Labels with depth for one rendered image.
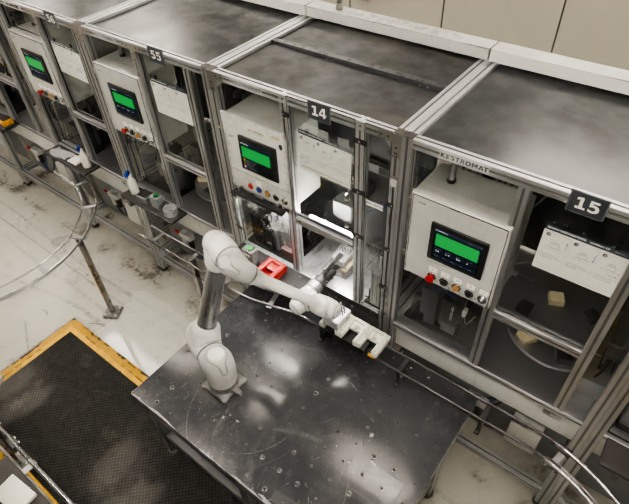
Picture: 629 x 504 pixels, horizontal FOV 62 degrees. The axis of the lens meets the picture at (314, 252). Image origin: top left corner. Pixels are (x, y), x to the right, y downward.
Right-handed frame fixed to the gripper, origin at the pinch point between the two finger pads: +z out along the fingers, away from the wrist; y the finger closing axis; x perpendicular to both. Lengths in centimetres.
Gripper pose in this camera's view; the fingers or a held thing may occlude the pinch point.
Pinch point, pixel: (338, 260)
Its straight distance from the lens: 300.5
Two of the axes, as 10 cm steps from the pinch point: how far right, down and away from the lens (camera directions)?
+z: 6.1, -6.3, 4.8
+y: -1.0, -6.6, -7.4
